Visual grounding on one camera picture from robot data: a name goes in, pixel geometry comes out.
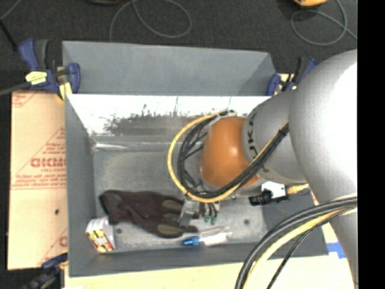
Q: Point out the brown cardboard board red print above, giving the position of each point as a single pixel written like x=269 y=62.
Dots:
x=36 y=149

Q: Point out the dark brown glove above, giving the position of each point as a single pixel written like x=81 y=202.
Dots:
x=141 y=209

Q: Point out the white red yellow small box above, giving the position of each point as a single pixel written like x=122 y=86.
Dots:
x=100 y=236

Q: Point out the black cylinder on white bracket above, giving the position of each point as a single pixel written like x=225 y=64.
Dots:
x=272 y=191

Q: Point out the grey metal bin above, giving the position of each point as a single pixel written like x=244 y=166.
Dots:
x=144 y=167

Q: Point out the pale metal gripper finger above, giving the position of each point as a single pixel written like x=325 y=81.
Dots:
x=186 y=214

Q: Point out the white tube with blue cap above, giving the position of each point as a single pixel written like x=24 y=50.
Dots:
x=213 y=239

